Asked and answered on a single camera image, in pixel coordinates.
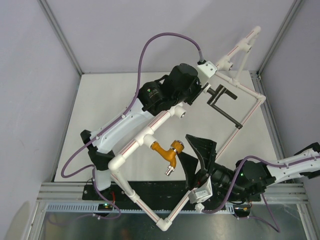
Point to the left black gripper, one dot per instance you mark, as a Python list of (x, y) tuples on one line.
[(199, 90)]

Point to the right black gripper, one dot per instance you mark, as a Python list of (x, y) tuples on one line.
[(205, 148)]

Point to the gold faucet with chrome knob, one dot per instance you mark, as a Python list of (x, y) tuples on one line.
[(169, 155)]

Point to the white PVC pipe frame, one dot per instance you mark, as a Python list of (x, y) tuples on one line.
[(145, 136)]

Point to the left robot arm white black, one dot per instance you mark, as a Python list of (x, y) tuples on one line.
[(183, 84)]

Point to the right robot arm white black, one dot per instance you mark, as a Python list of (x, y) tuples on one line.
[(249, 179)]

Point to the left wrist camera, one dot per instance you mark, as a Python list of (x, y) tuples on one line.
[(206, 71)]

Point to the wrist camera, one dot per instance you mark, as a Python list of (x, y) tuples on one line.
[(206, 71), (200, 195)]

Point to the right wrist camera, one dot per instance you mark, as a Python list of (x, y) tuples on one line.
[(200, 195)]

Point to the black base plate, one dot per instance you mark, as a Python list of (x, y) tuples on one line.
[(158, 195)]

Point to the aluminium frame rail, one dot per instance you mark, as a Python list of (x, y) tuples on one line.
[(280, 193)]

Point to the white slotted cable duct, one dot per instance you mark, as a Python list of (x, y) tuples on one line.
[(105, 208)]

